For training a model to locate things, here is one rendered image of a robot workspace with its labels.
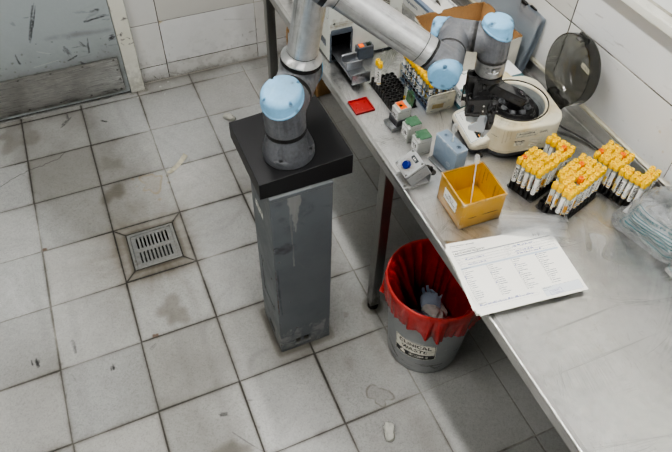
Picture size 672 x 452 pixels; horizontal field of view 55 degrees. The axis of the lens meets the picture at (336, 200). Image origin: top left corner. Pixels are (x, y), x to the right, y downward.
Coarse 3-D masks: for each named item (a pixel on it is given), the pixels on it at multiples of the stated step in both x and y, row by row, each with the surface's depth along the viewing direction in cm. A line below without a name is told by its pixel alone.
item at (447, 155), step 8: (440, 136) 187; (448, 136) 187; (440, 144) 188; (448, 144) 184; (456, 144) 184; (440, 152) 190; (448, 152) 186; (456, 152) 182; (464, 152) 183; (432, 160) 193; (440, 160) 191; (448, 160) 187; (456, 160) 184; (464, 160) 186; (440, 168) 191; (448, 168) 189
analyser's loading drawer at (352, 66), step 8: (336, 48) 225; (344, 48) 225; (336, 56) 222; (344, 56) 218; (352, 56) 219; (344, 64) 217; (352, 64) 216; (360, 64) 217; (352, 72) 216; (360, 72) 216; (368, 72) 213; (352, 80) 213; (360, 80) 215; (368, 80) 216
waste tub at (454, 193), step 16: (448, 176) 179; (464, 176) 181; (480, 176) 183; (448, 192) 176; (464, 192) 185; (480, 192) 185; (496, 192) 177; (448, 208) 179; (464, 208) 170; (480, 208) 172; (496, 208) 175; (464, 224) 175
